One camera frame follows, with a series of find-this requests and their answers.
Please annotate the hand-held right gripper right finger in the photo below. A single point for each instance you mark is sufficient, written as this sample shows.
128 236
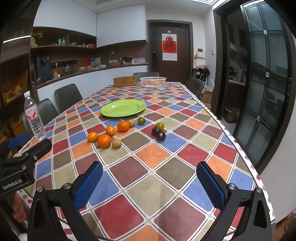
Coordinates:
210 187

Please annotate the basket mandarin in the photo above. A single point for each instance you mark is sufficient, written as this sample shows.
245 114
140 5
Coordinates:
159 81
152 82
144 82

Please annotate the clear water bottle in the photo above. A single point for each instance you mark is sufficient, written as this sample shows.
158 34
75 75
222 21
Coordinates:
33 115

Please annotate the red and white wall calendar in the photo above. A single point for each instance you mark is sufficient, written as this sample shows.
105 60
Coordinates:
169 49

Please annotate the white wall cabinets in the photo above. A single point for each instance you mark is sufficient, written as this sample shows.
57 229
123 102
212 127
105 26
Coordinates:
115 23

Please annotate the dark purple plum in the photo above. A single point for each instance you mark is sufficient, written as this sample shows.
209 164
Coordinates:
155 131
161 136

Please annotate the white plastic basket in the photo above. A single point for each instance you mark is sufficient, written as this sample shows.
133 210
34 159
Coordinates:
152 84

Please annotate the cart with clothes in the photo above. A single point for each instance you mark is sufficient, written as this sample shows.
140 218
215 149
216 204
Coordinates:
200 71

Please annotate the dark brown door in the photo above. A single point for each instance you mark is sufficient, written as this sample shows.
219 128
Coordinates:
182 69

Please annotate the orange mandarin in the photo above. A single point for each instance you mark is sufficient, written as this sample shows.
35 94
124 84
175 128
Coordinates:
110 130
123 126
92 136
104 140

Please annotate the wooden wall shelf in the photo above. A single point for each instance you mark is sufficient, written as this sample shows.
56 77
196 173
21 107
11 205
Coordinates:
62 47

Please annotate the green plate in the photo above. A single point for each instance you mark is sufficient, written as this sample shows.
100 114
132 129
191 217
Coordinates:
122 108

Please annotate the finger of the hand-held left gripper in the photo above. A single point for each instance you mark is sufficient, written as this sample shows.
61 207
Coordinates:
39 148
17 141

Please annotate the person's left hand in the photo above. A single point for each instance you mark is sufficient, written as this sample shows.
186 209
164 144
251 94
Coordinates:
19 208

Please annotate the dark leather chair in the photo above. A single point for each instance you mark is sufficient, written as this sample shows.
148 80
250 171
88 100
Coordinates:
145 74
47 111
68 96
195 87

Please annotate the brown trash bin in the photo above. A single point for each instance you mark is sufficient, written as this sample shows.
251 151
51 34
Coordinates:
232 114

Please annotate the white intercom panel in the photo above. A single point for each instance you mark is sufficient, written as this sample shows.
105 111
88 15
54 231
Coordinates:
200 52

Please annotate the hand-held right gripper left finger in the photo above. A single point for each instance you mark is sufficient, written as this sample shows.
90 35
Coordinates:
89 185

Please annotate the checked colourful tablecloth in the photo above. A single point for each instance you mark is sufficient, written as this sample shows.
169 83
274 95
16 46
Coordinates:
150 157

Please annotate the green plum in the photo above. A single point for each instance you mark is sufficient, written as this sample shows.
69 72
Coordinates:
160 125
141 120

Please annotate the white counter cabinet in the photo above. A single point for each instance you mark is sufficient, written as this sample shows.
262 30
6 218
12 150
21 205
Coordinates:
92 81

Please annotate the black coffee machine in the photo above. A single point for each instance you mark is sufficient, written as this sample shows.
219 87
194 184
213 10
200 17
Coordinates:
43 67

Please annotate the glass kettle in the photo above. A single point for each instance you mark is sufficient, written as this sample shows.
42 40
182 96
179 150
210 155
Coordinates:
69 68

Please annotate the glass sliding door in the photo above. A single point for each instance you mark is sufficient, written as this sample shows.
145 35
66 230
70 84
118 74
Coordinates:
266 92

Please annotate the small brown kiwi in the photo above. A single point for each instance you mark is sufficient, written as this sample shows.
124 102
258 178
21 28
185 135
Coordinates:
131 123
116 143

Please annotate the woven wicker box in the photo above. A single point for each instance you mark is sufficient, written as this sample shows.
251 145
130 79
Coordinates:
124 81

